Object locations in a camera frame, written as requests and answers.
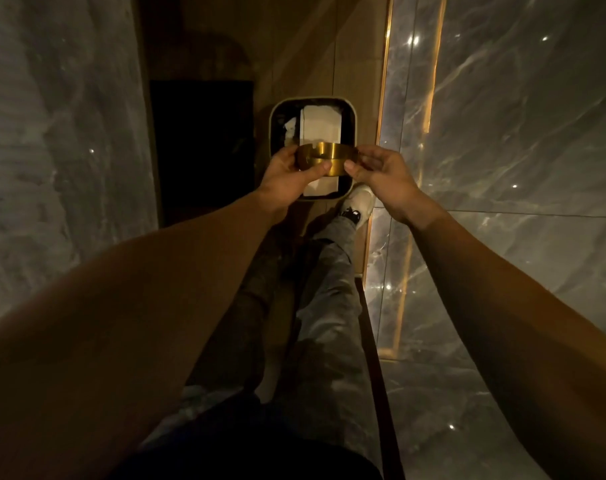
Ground person's right forearm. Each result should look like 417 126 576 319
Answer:
407 202 606 480

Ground white paper in bin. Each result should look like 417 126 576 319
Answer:
284 105 344 197

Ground square black trash bin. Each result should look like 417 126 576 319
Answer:
269 97 358 201

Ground person's grey patterned trousers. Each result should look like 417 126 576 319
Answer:
148 215 384 470

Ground person's left hand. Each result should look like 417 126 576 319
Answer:
255 144 333 219

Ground person's black shirt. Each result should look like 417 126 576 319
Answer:
108 392 384 480

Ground person's white shoe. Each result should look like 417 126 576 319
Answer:
339 185 377 230

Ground person's left forearm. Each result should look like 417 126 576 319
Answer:
0 191 288 480

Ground person's right hand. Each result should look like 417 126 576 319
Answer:
343 145 433 230

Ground round gold metal ashtray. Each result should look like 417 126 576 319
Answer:
296 142 360 177

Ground dark wooden cabinet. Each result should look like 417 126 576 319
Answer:
149 79 257 226

